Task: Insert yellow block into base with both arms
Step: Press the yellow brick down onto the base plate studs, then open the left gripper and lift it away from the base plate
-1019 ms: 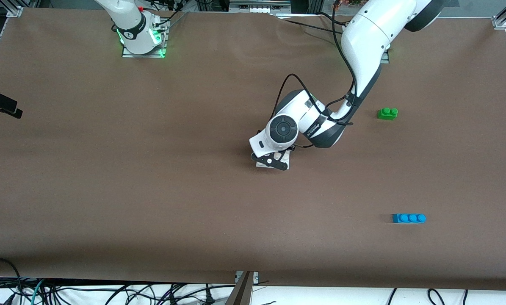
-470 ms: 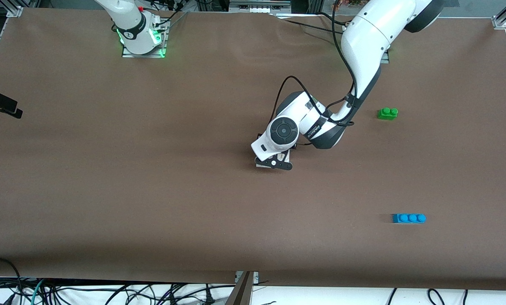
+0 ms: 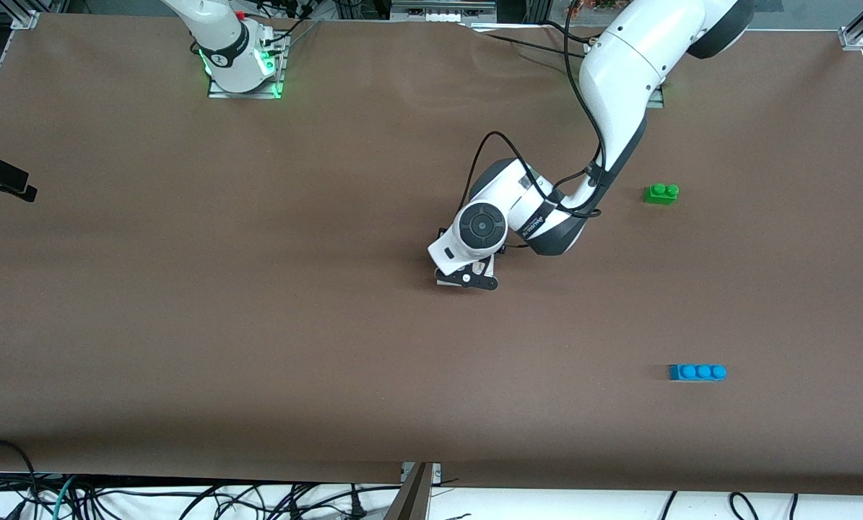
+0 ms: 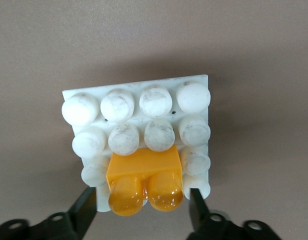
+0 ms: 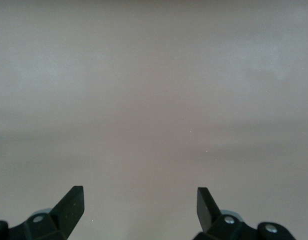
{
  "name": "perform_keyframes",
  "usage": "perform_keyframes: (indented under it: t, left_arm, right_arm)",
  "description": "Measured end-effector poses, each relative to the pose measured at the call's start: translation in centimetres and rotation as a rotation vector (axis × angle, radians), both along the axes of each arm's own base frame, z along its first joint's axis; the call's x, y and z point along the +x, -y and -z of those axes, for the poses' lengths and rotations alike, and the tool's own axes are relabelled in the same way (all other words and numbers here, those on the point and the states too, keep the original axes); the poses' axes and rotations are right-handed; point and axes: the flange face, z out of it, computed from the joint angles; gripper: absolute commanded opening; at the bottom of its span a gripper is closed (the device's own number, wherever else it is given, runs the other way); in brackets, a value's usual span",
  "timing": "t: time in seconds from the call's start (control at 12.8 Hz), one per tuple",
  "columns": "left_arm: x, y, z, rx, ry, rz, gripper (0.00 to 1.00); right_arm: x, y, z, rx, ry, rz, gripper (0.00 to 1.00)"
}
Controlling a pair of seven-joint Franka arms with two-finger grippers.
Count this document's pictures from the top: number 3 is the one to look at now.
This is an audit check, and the blue toy block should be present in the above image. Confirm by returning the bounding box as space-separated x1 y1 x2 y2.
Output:
669 363 727 382

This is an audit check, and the white power strip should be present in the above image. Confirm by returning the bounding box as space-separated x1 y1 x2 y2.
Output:
391 0 497 22

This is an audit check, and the brown table cover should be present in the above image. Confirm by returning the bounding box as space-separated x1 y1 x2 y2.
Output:
0 13 863 497

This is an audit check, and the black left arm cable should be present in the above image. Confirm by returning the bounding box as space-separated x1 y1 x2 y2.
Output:
466 0 607 219

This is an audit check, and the black base supply cable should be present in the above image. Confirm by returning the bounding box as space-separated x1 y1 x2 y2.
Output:
543 20 597 44
272 11 324 48
474 30 589 57

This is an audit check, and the aluminium profile post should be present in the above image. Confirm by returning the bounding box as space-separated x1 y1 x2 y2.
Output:
384 462 435 520

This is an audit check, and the black looped floor cable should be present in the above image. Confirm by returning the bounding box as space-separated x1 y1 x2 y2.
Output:
0 438 38 520

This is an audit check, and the teal floor cable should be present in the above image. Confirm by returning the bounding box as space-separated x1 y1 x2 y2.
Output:
50 475 79 520

